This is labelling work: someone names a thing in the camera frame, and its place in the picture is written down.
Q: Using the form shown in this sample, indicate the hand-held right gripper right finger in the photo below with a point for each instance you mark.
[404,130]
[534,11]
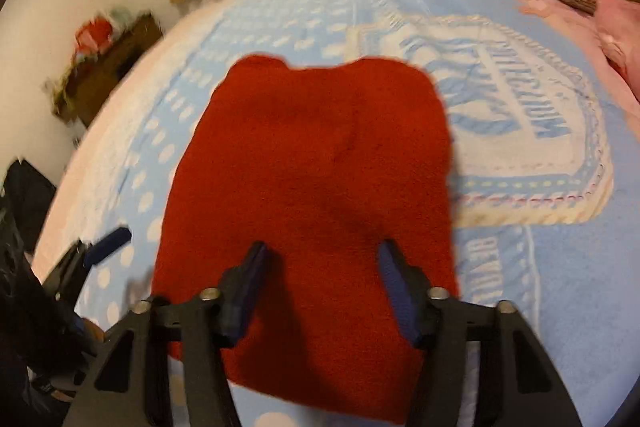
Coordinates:
[397,297]

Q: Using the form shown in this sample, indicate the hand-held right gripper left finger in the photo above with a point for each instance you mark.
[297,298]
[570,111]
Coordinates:
[247,297]

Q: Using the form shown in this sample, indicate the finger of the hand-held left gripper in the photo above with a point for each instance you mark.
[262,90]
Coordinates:
[107,244]

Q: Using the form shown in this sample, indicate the red knit garment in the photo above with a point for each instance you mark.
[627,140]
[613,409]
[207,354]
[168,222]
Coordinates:
[320,167]

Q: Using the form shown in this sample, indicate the black clothes pile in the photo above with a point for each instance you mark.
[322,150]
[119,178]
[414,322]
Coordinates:
[30,202]

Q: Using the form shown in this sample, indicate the brown wooden desk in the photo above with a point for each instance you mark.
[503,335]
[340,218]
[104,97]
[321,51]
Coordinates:
[110,67]

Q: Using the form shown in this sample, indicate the large red gift bag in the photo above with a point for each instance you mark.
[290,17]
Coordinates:
[94,36]

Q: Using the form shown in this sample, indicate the bed with dotted bedspread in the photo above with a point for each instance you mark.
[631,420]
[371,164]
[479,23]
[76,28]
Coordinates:
[525,117]

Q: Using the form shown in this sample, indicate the pink pillow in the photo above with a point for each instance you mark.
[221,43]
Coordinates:
[622,37]

